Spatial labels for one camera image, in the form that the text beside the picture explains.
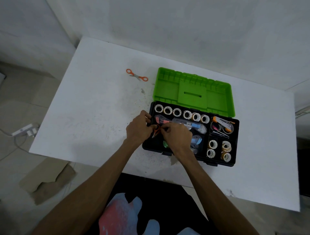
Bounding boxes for person's right hand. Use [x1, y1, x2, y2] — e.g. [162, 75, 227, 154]
[160, 122, 195, 161]

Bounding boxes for person's left hand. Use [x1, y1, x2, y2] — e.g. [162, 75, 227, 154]
[125, 110, 158, 148]

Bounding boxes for blue knife package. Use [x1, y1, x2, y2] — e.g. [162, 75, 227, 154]
[191, 134, 203, 148]

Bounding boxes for black toolbox tray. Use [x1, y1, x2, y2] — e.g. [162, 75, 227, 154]
[143, 101, 240, 166]

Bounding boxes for pink stapler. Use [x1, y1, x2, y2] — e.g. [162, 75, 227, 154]
[209, 122, 229, 138]

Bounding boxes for black toolbox with green lid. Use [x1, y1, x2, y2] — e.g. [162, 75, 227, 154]
[142, 67, 240, 168]

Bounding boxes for person's left forearm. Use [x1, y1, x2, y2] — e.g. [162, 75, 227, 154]
[33, 140, 143, 235]

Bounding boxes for person's right forearm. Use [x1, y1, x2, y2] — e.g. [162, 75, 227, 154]
[173, 150, 260, 235]

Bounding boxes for person's black clothing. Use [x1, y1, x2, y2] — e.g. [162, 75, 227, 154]
[86, 173, 218, 235]

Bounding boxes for brown cardboard piece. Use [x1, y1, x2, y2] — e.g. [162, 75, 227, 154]
[19, 157, 77, 206]

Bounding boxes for white plug adapter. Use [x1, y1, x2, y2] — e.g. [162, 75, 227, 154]
[26, 123, 39, 137]

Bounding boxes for white power strip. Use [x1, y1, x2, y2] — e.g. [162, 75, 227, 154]
[11, 124, 34, 137]

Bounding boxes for white power cable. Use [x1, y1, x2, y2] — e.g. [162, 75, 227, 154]
[0, 128, 32, 161]

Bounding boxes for white wall cable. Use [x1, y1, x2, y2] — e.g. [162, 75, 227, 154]
[295, 106, 310, 119]

